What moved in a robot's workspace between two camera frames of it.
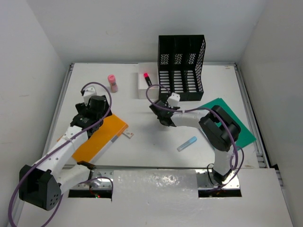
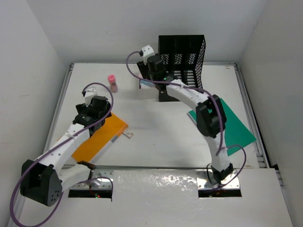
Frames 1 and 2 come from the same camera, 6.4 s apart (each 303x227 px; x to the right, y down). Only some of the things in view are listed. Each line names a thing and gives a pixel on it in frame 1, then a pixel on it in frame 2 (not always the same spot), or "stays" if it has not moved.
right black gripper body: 161,118 → 145,70
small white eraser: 128,135 stays
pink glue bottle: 111,79 stays
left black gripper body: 81,107 stays
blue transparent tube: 187,144 → 147,83
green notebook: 245,137 stays
